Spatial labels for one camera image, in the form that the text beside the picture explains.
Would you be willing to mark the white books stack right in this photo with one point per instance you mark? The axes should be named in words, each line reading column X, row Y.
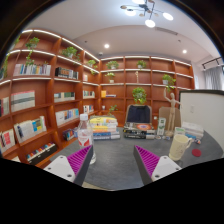
column 190, row 129

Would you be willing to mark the black office chair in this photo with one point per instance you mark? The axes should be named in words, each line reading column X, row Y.
column 138, row 114

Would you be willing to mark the grey window curtain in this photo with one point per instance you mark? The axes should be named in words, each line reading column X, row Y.
column 214, row 78

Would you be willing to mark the wooden bookshelf wall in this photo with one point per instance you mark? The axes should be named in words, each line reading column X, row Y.
column 49, row 81

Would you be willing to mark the stack of colourful books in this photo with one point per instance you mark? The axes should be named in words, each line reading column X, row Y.
column 104, row 127

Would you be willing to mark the potted plant centre shelf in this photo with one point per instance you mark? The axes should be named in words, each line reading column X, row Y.
column 139, row 95

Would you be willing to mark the dark board game boxes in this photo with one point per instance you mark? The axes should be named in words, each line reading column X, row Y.
column 139, row 130

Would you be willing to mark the wooden artist mannequin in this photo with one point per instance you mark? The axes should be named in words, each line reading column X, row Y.
column 171, row 119

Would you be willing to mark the ceiling chandelier lamp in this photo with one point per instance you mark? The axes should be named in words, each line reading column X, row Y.
column 146, row 8

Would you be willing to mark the green white small box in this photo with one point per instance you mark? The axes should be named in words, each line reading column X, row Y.
column 161, row 126

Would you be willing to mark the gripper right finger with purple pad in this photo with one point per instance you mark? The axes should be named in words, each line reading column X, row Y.
column 153, row 167

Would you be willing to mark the red round coaster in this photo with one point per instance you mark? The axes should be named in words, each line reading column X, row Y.
column 196, row 152

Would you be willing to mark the tan chair back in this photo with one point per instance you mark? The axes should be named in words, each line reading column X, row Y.
column 164, row 112

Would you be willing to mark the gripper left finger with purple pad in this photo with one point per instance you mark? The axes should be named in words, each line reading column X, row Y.
column 74, row 167

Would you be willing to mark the clear plastic water bottle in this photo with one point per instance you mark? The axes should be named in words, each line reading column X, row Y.
column 85, row 133

